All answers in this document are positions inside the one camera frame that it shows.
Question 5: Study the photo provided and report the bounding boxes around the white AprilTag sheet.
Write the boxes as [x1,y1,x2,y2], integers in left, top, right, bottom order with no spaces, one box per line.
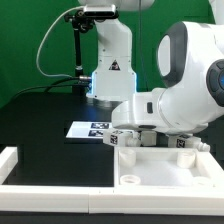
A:
[66,121,111,139]

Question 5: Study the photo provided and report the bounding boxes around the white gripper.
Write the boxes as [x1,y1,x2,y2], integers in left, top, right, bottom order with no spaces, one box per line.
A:
[111,88,167,132]

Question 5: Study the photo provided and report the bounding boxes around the white U-shaped fence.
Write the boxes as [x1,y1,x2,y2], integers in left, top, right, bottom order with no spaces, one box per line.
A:
[0,147,224,216]

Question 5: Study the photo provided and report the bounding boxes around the black cables at base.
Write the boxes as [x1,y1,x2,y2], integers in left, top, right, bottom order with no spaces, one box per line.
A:
[9,77,93,104]

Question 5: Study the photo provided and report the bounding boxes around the white square tabletop part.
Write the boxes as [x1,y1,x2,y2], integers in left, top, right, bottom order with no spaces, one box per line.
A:
[114,147,224,190]

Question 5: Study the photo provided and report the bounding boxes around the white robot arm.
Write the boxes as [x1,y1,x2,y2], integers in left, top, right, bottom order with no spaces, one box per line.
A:
[78,0,224,134]

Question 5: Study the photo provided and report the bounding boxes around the black camera on pole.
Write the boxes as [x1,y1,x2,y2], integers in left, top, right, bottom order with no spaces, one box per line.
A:
[64,5,118,97]

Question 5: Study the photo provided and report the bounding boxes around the grey camera cable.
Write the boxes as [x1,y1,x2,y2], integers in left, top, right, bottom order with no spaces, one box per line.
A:
[35,5,84,79]

